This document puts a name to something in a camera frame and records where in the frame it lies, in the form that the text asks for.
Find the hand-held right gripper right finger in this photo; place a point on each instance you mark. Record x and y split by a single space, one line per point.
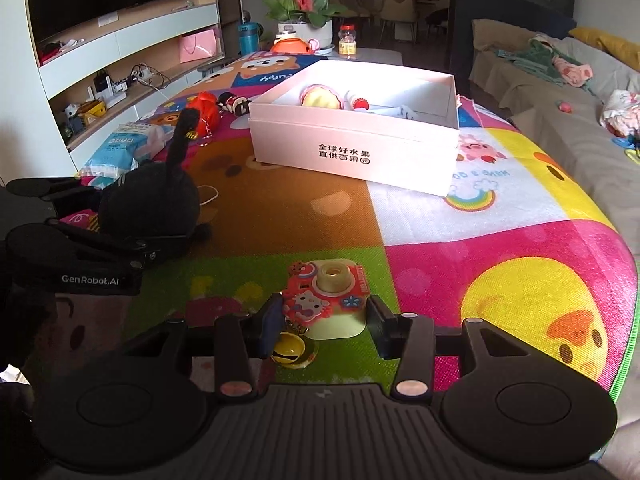
381 327

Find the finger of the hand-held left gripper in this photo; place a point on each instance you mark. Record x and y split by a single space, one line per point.
100 247
50 187

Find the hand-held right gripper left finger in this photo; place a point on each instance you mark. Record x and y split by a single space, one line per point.
272 325

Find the yellow jingle bell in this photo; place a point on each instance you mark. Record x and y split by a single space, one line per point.
292 352

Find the red orange toy camera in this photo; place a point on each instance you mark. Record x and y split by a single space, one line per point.
325 300

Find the black plush toy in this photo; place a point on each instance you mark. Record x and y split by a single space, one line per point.
150 200

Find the blue wet wipes pack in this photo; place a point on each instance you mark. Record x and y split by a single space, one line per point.
125 150

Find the red round toy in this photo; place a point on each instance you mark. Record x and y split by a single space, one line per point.
206 112

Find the pink cardboard box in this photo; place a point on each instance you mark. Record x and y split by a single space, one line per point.
360 150

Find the white bottle with red cap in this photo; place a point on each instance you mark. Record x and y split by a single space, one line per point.
357 102

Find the yellow pink cupcake toy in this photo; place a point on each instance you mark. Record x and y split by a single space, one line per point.
320 98

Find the colourful cartoon table mat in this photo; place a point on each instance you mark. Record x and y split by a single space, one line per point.
450 260

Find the white router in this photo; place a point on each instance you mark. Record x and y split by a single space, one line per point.
107 90

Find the white wooden shelf unit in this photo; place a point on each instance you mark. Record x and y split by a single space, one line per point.
150 37

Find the pink paper bag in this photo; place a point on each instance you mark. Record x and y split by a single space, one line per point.
199 46

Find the blue water bottle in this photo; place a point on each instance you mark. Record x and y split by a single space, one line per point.
248 40

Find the grey sofa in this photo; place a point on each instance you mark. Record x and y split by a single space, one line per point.
550 125

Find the orange lidded bowl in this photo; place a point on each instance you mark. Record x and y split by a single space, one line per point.
291 45

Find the clear jar with red lid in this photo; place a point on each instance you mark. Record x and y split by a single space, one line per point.
347 42

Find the small pink toy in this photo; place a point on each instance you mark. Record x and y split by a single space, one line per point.
565 107

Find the green cloth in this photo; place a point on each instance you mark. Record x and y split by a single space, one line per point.
530 62

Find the dark dining chair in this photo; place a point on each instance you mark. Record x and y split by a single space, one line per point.
440 20

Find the pink orchid in white pot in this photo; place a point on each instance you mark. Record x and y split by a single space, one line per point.
305 5

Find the beige dining chair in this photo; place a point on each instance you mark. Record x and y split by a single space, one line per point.
398 10

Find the dark cabinet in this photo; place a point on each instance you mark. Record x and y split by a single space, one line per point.
480 25

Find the pink pig print cloth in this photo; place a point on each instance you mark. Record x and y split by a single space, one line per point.
572 71

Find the pink white clothes pile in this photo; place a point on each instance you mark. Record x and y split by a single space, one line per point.
622 112

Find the yellow cushion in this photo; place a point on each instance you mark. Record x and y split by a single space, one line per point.
610 47

